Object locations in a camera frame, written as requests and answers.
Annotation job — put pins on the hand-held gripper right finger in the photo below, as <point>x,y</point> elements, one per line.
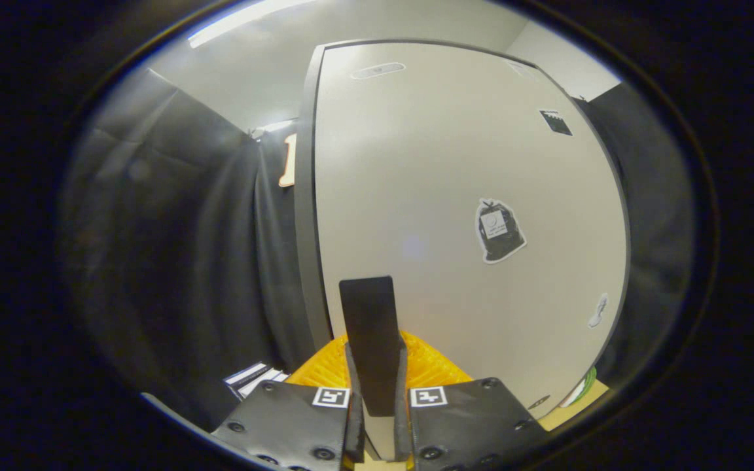
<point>468,418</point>

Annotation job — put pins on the white shoe cabinet door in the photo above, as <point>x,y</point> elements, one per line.
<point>416,163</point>

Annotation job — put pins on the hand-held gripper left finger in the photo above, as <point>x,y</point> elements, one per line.
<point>285,418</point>

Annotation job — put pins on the white and black box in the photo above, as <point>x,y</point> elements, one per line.
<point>252,379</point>

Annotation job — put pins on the ceiling light strip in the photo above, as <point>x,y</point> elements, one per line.
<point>246,18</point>

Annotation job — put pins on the black backdrop cloth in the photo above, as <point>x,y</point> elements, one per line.
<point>652,216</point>
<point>174,248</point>

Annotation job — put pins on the green and white object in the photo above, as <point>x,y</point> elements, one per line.
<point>583,389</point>

